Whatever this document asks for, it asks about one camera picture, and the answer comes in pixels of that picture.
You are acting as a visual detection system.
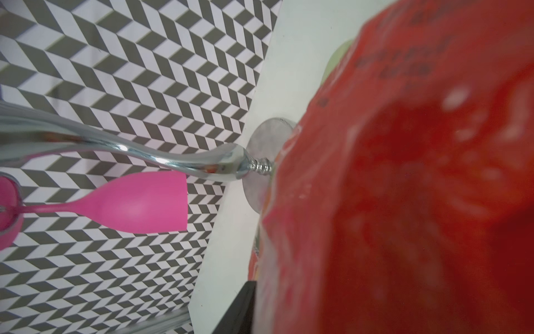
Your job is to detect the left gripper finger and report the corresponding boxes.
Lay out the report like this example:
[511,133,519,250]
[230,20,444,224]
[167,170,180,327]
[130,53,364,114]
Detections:
[212,281,257,334]

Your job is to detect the red candy bag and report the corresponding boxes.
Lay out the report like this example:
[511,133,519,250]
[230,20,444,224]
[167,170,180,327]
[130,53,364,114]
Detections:
[253,1,533,333]

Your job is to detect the light green plastic basket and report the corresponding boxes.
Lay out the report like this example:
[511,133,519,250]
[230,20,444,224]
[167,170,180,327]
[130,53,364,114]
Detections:
[321,39,354,85]

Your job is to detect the pink plastic wine glass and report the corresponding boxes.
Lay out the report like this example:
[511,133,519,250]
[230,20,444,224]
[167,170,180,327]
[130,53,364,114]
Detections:
[1,171,189,250]

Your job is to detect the silver metal glass rack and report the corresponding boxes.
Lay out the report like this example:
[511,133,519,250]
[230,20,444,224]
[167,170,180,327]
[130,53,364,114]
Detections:
[1,102,296,212]

